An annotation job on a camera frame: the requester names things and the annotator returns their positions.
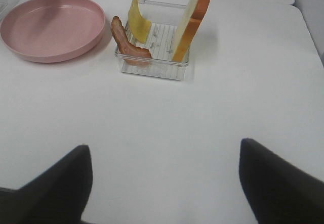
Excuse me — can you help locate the pink round plate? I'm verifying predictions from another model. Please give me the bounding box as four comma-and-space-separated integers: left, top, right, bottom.
1, 0, 106, 63

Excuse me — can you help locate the yellow cheese slice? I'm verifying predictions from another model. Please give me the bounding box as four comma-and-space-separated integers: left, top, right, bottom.
128, 0, 151, 43

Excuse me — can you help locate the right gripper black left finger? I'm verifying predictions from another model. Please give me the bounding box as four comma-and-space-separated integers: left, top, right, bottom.
1, 145, 93, 223

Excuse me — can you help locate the bacon strip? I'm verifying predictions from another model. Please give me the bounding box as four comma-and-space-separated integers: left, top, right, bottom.
110, 16, 152, 59

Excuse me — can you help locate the right bread slice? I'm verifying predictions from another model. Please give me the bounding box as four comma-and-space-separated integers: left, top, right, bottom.
172, 0, 210, 62

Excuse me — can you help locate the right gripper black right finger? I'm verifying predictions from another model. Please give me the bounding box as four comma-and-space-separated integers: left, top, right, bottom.
239, 138, 323, 223

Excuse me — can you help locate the right clear plastic tray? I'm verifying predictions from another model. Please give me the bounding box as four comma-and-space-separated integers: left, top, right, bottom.
115, 0, 190, 81

